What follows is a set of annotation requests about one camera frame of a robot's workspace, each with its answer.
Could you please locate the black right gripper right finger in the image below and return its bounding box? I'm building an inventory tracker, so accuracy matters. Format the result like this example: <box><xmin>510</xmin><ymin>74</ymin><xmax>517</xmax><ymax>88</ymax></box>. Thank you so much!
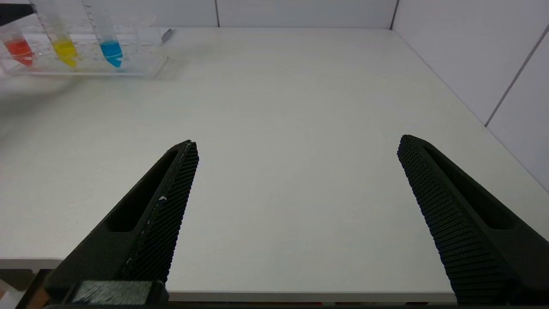
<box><xmin>397</xmin><ymin>134</ymin><xmax>549</xmax><ymax>305</ymax></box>

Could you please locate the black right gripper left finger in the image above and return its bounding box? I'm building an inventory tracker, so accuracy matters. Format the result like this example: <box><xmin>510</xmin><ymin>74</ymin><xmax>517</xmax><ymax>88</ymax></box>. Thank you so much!
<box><xmin>45</xmin><ymin>139</ymin><xmax>200</xmax><ymax>301</ymax></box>

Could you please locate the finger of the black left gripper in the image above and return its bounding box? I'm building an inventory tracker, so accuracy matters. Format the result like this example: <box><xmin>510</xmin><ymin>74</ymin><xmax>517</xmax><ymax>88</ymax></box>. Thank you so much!
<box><xmin>0</xmin><ymin>3</ymin><xmax>35</xmax><ymax>26</ymax></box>

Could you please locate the test tube with red pigment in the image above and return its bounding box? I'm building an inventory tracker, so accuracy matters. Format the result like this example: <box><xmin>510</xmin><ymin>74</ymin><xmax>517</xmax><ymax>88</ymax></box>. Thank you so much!
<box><xmin>0</xmin><ymin>26</ymin><xmax>35</xmax><ymax>67</ymax></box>

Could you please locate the test tube with yellow pigment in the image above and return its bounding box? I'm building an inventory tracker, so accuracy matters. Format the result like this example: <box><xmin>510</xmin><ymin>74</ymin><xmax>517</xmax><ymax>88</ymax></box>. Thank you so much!
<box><xmin>32</xmin><ymin>0</ymin><xmax>80</xmax><ymax>69</ymax></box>

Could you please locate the test tube with blue pigment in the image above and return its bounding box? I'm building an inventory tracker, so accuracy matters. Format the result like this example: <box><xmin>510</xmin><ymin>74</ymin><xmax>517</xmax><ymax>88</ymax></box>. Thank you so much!
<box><xmin>81</xmin><ymin>0</ymin><xmax>125</xmax><ymax>68</ymax></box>

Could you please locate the clear acrylic test tube rack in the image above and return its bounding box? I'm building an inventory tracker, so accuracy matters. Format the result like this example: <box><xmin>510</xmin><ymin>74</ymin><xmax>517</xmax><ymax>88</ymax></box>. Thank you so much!
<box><xmin>0</xmin><ymin>17</ymin><xmax>169</xmax><ymax>78</ymax></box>

